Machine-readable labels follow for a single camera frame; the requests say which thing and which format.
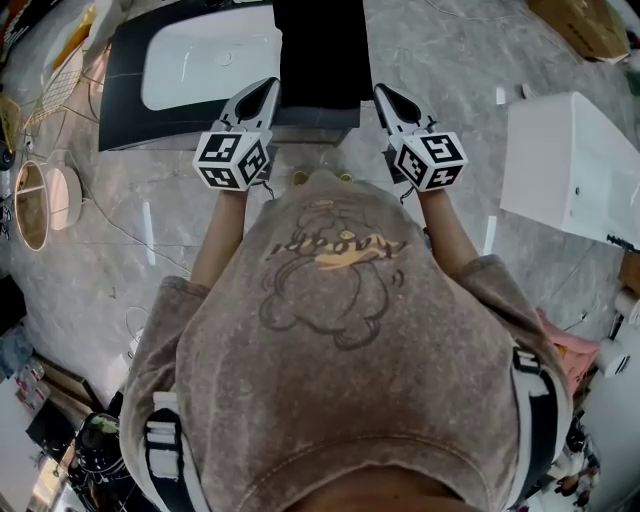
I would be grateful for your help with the person's left shoe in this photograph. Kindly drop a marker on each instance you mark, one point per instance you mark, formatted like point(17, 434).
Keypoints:
point(300, 177)

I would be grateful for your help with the white sink basin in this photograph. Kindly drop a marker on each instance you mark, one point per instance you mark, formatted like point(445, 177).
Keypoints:
point(200, 65)

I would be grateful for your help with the white cabinet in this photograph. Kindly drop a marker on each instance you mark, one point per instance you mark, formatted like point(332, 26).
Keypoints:
point(15, 450)

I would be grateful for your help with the black equipment heap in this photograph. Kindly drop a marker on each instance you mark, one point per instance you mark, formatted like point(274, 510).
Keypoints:
point(100, 465)

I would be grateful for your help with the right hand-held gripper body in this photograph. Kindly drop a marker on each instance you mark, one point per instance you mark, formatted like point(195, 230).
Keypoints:
point(430, 160)

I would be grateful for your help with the person's right forearm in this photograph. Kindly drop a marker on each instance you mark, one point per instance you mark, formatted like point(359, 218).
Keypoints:
point(445, 230)

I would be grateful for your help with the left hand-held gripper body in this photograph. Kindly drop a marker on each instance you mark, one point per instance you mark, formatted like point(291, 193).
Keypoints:
point(225, 155)

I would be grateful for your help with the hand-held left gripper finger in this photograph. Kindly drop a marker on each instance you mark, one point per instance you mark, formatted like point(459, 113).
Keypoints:
point(233, 106)
point(272, 117)

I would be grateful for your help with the person's left forearm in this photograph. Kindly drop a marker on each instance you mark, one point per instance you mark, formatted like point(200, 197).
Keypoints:
point(220, 240)

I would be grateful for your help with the white round container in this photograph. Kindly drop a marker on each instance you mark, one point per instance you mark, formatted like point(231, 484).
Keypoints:
point(72, 197)

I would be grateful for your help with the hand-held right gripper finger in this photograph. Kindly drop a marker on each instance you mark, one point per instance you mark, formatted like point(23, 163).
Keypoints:
point(419, 119)
point(389, 122)

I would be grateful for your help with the black printed board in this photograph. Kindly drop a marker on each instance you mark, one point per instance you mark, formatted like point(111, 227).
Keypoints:
point(20, 25)

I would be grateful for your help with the white paper roll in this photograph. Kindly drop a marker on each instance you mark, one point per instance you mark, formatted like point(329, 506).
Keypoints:
point(629, 305)

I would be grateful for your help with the brown printed t-shirt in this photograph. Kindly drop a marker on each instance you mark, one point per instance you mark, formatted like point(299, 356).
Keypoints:
point(325, 375)

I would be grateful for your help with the bluish plastic bag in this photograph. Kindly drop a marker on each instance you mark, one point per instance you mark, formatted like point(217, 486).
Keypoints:
point(15, 350)

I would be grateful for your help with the round gold-framed mirror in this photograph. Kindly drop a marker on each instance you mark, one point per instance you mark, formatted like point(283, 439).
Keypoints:
point(31, 210)

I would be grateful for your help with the brown wooden board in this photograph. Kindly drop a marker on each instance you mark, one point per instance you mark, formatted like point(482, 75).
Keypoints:
point(65, 382)

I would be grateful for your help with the large printed cardboard box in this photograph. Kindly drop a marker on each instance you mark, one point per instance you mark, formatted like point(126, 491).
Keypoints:
point(575, 25)

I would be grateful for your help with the person's shoe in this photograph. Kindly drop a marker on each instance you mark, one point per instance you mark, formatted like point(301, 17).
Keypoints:
point(300, 177)
point(344, 176)

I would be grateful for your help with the group of red white packets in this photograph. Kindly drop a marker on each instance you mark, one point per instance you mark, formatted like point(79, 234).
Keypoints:
point(30, 385)

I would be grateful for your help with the black bathtub faucet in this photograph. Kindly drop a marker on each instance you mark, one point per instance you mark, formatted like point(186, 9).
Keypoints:
point(622, 242)

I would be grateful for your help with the dark-topped wooden vanity cabinet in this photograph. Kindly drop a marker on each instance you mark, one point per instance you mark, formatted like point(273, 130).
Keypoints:
point(120, 100)

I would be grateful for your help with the small white plastic part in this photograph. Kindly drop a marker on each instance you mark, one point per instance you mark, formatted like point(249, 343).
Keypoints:
point(527, 90)

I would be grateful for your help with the black cloth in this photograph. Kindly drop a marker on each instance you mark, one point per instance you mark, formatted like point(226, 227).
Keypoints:
point(322, 50)

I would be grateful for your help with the white rectangular box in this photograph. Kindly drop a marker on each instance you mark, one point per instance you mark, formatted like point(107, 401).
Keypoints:
point(560, 160)

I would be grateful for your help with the pink pet bed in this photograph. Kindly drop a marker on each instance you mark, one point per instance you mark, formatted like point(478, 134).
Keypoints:
point(567, 337)

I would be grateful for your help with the white and orange seat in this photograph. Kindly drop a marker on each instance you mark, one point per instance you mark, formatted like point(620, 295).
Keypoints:
point(75, 40)

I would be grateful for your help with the black box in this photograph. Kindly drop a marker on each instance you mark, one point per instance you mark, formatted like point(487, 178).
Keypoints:
point(47, 430)

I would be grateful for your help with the person's right shoe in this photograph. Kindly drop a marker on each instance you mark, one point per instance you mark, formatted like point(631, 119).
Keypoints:
point(344, 176)

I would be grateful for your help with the white appliance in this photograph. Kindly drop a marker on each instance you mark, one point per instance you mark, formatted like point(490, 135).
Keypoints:
point(615, 357)

